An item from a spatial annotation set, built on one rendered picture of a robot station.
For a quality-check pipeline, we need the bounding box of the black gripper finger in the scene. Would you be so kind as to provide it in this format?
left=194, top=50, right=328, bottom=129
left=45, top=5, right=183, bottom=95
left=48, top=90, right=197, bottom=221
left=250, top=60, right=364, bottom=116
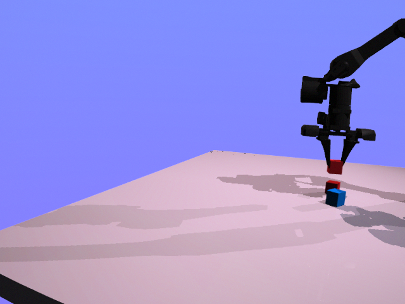
left=341, top=139, right=359, bottom=166
left=316, top=137, right=331, bottom=166

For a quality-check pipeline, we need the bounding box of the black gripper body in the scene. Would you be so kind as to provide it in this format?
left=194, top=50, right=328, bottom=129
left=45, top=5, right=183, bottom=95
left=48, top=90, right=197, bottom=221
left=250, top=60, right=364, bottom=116
left=301, top=104, right=376, bottom=141

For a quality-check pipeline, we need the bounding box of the blue cube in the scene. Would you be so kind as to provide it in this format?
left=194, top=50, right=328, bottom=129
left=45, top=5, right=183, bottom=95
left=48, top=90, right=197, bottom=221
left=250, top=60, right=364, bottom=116
left=325, top=189, right=346, bottom=207

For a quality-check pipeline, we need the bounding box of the red cube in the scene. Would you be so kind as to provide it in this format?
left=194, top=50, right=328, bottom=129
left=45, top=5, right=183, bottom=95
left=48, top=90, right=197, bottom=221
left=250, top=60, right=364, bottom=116
left=327, top=159, right=343, bottom=175
left=325, top=180, right=340, bottom=194

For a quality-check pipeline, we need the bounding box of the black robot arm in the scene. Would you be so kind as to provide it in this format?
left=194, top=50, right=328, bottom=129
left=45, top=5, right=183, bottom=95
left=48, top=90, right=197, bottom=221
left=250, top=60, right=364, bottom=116
left=300, top=18, right=405, bottom=129

